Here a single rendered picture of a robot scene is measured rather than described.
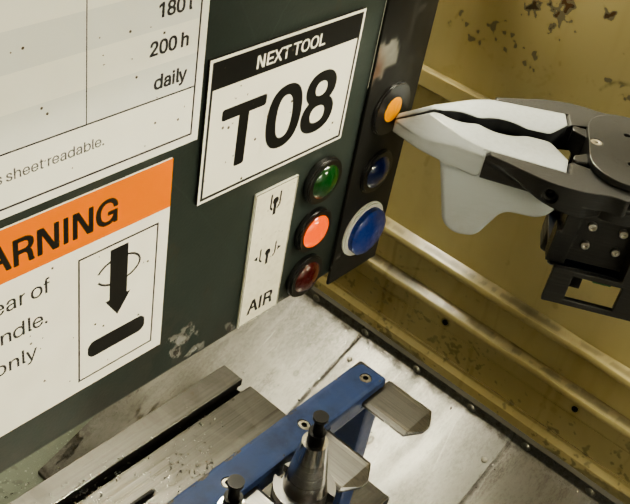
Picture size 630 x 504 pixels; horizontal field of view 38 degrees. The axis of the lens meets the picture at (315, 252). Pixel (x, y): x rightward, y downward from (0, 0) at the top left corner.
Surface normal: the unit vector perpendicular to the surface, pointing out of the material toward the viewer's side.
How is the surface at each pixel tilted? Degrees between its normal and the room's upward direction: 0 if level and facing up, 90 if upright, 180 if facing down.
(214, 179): 90
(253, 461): 0
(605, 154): 0
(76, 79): 90
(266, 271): 90
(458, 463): 24
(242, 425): 0
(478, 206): 90
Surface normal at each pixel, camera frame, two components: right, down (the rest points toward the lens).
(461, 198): -0.26, 0.57
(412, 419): 0.15, -0.77
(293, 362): -0.12, -0.56
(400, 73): 0.74, 0.50
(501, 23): -0.66, 0.38
